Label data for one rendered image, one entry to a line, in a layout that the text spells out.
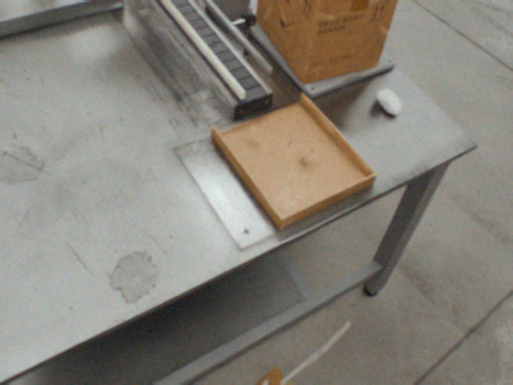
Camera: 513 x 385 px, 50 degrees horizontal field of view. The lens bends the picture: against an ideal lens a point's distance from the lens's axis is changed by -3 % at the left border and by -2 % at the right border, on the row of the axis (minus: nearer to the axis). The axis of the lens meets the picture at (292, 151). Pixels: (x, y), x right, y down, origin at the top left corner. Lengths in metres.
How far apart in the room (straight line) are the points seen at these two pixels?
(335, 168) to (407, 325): 0.93
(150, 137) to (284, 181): 0.33
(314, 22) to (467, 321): 1.30
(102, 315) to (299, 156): 0.56
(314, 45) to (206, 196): 0.46
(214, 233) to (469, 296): 1.30
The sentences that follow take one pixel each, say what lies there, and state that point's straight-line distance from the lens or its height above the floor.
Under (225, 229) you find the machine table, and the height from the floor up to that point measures 0.83.
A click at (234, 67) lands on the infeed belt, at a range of 1.44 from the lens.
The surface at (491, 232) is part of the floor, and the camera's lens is 2.46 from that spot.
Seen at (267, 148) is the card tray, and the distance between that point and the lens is 1.31.
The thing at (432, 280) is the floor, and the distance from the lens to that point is 2.22.
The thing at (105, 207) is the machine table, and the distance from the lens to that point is 1.21.
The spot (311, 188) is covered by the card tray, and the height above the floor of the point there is 0.83.
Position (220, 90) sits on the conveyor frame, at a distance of 1.38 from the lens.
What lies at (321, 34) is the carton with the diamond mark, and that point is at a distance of 1.37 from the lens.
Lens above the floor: 1.80
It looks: 48 degrees down
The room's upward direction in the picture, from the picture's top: 11 degrees clockwise
